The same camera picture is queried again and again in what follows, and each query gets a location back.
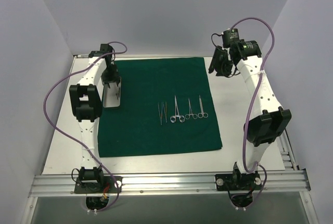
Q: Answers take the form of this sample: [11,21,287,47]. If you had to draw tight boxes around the silver surgical scissors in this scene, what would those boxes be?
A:
[197,95,209,118]

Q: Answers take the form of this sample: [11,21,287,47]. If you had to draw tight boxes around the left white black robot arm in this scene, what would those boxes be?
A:
[69,43,122,192]

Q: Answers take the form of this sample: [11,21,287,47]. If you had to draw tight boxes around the silver tweezers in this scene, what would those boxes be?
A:
[115,90,121,101]
[158,103,163,125]
[162,102,168,123]

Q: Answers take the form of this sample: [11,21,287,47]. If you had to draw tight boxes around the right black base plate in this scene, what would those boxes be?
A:
[214,172,262,191]

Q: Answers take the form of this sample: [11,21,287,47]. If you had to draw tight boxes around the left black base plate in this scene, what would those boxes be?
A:
[74,176,123,194]

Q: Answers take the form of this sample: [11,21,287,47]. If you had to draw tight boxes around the back aluminium rail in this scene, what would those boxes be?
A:
[73,53,257,58]

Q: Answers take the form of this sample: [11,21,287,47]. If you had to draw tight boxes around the silver curved hemostat forceps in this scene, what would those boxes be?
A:
[173,96,180,116]

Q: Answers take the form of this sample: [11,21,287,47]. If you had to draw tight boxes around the front aluminium rail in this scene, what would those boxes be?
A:
[29,170,311,197]

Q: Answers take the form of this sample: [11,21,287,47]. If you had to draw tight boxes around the green surgical cloth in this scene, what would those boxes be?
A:
[98,57,222,158]

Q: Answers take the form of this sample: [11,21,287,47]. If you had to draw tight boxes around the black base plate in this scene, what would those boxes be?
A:
[214,172,262,191]
[74,176,123,194]

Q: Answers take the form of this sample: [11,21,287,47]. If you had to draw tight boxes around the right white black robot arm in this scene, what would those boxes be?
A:
[208,28,291,189]

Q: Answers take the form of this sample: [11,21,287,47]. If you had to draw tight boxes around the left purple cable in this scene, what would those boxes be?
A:
[43,42,128,213]

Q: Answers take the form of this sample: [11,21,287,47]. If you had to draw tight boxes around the silver metal instrument tray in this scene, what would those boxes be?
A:
[103,81,121,108]

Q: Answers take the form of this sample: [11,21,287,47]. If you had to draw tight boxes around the silver straight hemostat forceps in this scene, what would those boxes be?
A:
[185,98,198,120]

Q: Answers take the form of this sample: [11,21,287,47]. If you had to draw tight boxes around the right aluminium rail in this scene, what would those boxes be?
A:
[251,53,300,170]

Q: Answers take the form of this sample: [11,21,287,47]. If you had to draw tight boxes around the aluminium rail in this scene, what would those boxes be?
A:
[251,53,300,170]
[73,53,257,58]
[29,170,311,197]

